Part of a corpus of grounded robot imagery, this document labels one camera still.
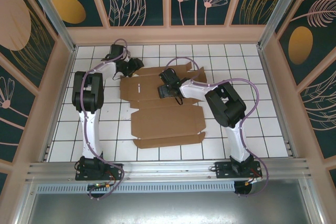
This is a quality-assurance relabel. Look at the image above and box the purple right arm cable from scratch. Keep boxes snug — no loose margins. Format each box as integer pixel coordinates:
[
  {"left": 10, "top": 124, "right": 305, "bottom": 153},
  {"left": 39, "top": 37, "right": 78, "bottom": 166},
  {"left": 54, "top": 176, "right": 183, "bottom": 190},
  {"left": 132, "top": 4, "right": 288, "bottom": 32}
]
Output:
[{"left": 166, "top": 56, "right": 270, "bottom": 198}]

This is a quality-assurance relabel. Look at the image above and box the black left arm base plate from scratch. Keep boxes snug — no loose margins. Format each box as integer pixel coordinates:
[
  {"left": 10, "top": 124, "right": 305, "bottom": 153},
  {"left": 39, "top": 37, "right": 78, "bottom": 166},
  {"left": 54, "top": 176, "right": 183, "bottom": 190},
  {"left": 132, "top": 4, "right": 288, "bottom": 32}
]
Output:
[{"left": 75, "top": 163, "right": 124, "bottom": 182}]

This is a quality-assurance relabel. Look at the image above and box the brown cardboard box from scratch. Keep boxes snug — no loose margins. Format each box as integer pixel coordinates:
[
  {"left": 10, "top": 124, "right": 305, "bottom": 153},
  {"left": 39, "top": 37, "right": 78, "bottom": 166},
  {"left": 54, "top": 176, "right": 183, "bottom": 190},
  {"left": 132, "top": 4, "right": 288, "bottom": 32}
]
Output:
[{"left": 119, "top": 61, "right": 208, "bottom": 150}]

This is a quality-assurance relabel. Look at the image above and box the slotted grey cable duct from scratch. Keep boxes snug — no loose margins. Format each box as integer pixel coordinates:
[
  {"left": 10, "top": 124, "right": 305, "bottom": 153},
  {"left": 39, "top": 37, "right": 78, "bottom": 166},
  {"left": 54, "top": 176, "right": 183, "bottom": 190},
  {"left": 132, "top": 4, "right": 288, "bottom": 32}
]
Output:
[{"left": 36, "top": 181, "right": 236, "bottom": 194}]

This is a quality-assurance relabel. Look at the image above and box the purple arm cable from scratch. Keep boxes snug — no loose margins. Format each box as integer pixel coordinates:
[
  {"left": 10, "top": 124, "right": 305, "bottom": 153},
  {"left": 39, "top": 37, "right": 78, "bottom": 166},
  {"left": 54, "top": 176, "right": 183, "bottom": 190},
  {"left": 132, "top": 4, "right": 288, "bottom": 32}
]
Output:
[
  {"left": 166, "top": 56, "right": 270, "bottom": 198},
  {"left": 78, "top": 38, "right": 129, "bottom": 200}
]

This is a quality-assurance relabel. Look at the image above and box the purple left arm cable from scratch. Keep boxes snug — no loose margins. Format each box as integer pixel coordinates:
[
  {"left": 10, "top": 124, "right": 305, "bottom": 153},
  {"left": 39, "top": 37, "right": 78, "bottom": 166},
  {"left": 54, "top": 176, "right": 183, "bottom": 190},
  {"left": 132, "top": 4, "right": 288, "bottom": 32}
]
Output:
[{"left": 78, "top": 38, "right": 129, "bottom": 200}]

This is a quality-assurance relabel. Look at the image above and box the yellow power connector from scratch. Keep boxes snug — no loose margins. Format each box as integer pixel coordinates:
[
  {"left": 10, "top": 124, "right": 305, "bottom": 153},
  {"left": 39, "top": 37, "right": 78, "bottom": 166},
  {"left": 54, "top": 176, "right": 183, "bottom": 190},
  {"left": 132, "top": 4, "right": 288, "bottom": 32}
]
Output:
[
  {"left": 244, "top": 176, "right": 263, "bottom": 186},
  {"left": 88, "top": 181, "right": 111, "bottom": 191}
]

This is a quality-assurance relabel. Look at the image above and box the aluminium frame post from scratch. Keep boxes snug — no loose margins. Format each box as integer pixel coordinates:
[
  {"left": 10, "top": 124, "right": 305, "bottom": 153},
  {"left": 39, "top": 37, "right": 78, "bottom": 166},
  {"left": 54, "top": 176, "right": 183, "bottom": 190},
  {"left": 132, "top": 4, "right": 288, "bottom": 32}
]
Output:
[
  {"left": 22, "top": 0, "right": 77, "bottom": 54},
  {"left": 257, "top": 0, "right": 307, "bottom": 49}
]

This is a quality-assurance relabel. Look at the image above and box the grey metal sheet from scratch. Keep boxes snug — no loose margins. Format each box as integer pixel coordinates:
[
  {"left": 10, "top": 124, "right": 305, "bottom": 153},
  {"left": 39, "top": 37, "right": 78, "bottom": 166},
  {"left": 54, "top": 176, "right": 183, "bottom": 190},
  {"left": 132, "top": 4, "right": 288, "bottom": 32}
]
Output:
[{"left": 15, "top": 179, "right": 325, "bottom": 224}]

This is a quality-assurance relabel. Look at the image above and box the aluminium mounting rail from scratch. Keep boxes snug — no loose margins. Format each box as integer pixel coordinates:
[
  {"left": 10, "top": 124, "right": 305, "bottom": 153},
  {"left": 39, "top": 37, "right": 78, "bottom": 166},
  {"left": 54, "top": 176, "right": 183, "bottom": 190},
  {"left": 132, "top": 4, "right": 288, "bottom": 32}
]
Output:
[{"left": 25, "top": 157, "right": 314, "bottom": 183}]

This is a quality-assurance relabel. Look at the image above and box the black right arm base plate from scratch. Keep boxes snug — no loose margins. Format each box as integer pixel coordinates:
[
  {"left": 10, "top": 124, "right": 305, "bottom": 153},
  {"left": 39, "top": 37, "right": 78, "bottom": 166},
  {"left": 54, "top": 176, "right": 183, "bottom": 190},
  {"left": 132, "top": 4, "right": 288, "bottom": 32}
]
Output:
[{"left": 214, "top": 161, "right": 263, "bottom": 180}]

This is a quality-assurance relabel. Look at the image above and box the aluminium side rail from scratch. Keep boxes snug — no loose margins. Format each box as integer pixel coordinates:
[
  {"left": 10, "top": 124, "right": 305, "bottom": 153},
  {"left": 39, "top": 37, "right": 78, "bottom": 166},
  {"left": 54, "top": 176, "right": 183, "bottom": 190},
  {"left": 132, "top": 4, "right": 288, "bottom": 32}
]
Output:
[{"left": 258, "top": 46, "right": 300, "bottom": 159}]

